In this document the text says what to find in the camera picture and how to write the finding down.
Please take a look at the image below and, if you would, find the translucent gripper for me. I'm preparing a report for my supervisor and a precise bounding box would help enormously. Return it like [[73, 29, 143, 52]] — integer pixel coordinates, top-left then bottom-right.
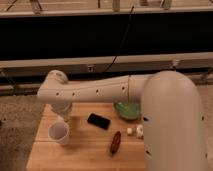
[[53, 104, 72, 122]]

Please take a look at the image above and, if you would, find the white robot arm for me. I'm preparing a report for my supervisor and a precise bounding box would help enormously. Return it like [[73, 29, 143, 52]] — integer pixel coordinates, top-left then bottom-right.
[[37, 70, 208, 171]]

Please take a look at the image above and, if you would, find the white ceramic cup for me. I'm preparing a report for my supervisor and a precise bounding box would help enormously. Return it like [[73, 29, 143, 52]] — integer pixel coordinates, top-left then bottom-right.
[[48, 121, 70, 145]]

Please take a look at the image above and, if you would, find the black rectangular block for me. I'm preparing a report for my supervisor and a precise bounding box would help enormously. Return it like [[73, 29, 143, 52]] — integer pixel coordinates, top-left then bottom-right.
[[87, 113, 111, 130]]

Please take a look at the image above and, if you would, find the wooden table board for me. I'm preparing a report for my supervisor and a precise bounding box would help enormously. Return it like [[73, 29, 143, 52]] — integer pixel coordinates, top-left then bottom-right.
[[26, 103, 146, 171]]

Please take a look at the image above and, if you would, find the green bowl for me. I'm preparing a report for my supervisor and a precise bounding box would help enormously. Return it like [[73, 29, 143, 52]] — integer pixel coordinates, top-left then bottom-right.
[[114, 102, 140, 120]]

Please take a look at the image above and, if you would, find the white plastic bottle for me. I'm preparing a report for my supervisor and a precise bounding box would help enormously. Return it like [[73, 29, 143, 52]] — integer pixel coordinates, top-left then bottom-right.
[[126, 124, 144, 139]]

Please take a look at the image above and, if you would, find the black hanging cable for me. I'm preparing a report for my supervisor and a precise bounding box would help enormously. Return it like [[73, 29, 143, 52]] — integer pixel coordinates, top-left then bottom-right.
[[103, 5, 135, 73]]

